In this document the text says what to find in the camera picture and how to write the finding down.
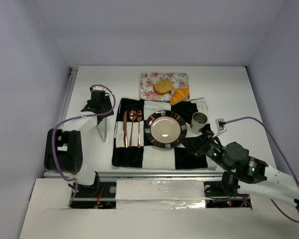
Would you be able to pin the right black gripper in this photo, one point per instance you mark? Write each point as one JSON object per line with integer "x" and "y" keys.
{"x": 202, "y": 143}

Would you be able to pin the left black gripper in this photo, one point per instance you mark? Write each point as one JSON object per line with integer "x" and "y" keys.
{"x": 97, "y": 109}

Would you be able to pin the orange croissant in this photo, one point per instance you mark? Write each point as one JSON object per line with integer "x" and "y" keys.
{"x": 179, "y": 95}

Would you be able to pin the metal serving tongs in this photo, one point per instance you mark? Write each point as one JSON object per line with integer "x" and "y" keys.
{"x": 102, "y": 128}

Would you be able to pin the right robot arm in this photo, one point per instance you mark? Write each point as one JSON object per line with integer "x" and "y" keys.
{"x": 243, "y": 174}

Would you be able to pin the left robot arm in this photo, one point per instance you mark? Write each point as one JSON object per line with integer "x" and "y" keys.
{"x": 67, "y": 144}

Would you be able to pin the brown bread slice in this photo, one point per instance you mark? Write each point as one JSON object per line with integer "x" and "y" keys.
{"x": 163, "y": 87}

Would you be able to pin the metal cup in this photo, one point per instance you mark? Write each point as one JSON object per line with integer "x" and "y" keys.
{"x": 199, "y": 121}

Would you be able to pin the copper knife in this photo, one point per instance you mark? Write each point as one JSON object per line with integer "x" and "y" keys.
{"x": 125, "y": 129}

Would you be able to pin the striped rim dinner plate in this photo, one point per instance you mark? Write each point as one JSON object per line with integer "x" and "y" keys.
{"x": 165, "y": 129}

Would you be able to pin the copper spoon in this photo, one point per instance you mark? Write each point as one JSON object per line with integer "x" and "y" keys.
{"x": 132, "y": 115}

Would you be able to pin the copper fork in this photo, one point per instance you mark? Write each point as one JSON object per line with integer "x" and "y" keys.
{"x": 139, "y": 119}

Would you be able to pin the black white checkered cloth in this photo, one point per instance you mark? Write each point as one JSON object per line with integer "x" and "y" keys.
{"x": 150, "y": 157}

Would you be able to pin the floral rectangular tray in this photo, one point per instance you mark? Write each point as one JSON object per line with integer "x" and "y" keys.
{"x": 148, "y": 80}

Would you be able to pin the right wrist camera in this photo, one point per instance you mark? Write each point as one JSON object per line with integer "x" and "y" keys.
{"x": 220, "y": 124}

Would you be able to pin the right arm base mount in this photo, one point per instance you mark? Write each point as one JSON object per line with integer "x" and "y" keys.
{"x": 218, "y": 197}

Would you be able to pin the aluminium rail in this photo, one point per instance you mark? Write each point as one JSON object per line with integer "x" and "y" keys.
{"x": 149, "y": 175}

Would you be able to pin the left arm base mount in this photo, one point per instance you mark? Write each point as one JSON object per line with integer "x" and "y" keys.
{"x": 99, "y": 195}

